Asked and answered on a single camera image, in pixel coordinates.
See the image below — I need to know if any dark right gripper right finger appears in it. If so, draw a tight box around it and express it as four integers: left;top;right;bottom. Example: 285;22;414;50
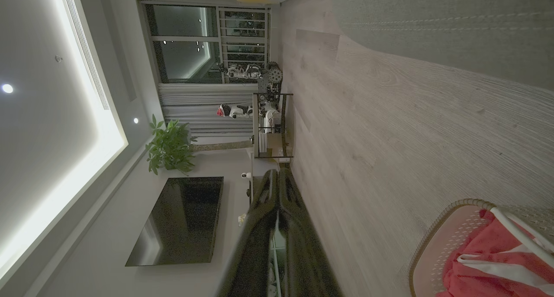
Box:
277;167;342;297

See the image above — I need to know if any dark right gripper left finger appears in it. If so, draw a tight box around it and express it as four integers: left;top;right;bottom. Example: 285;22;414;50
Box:
216;169;278;297

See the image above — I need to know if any red and white garment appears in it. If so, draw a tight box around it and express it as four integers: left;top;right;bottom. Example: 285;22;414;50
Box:
436;210;554;297

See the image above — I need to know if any grey fabric sofa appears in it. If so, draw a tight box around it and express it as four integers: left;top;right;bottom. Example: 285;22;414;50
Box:
331;0;554;92

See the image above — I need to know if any black flat television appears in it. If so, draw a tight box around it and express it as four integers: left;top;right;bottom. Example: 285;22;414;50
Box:
125;177;225;267

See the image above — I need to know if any green leafy potted plant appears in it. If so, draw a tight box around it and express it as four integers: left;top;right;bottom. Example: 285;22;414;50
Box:
146;114;254;176

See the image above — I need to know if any white woven laundry basket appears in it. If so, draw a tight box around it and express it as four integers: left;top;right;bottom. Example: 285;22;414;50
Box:
409;199;554;297

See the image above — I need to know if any white humanoid robot red head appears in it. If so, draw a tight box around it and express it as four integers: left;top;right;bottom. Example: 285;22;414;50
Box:
217;103;254;119

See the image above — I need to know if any white pleated curtain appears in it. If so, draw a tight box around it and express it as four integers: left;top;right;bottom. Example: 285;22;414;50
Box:
158;83;260;144

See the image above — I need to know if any round patterned dark ball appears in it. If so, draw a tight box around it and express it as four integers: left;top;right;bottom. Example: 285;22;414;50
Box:
266;62;283;85

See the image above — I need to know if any large glass window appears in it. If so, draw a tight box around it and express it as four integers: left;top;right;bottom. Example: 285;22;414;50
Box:
141;2;272;84

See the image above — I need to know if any long ceiling air vent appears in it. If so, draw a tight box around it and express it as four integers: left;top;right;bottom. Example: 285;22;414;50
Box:
61;0;111;111

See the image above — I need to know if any black frame table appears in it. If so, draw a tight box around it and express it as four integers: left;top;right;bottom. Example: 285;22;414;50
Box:
253;93;294;159

